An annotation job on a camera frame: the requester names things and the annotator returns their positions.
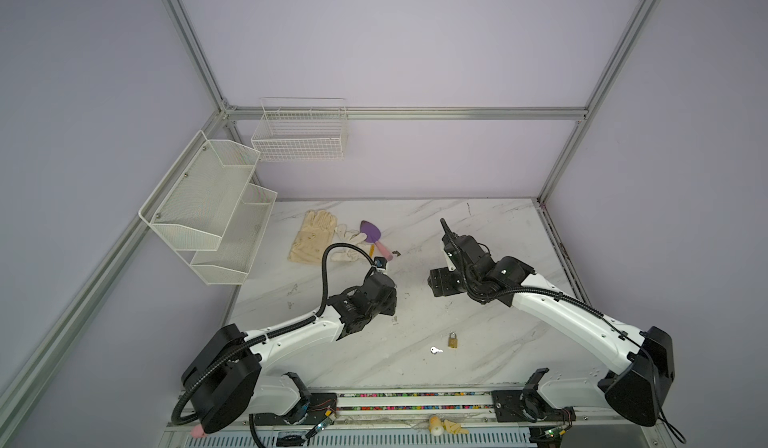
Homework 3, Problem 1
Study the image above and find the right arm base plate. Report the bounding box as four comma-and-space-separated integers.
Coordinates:
491, 389, 575, 424

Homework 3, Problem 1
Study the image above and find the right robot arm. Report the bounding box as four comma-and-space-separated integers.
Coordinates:
427, 222, 687, 443

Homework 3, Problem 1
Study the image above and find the white wire basket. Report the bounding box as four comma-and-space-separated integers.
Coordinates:
251, 98, 348, 162

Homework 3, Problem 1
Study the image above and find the pink toy figure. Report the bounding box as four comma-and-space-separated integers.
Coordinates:
190, 425, 206, 439

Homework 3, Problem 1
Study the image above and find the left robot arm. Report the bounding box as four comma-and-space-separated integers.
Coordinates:
170, 253, 397, 437

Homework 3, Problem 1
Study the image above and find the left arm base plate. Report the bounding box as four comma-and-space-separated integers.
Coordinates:
254, 392, 338, 427

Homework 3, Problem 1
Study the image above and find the lower white mesh shelf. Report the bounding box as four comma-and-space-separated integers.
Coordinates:
191, 183, 277, 285

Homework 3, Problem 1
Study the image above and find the beige toy on rail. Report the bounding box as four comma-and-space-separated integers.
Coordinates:
428, 415, 469, 437

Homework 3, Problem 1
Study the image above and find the white knit glove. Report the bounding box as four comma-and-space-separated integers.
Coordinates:
331, 224, 368, 263

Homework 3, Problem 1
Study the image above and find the purple pink trowel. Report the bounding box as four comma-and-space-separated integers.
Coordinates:
360, 220, 394, 261

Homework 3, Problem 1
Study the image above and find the beige leather glove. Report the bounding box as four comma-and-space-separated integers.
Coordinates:
288, 210, 337, 265

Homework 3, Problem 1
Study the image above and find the aluminium rail frame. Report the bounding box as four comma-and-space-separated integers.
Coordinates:
159, 388, 676, 447

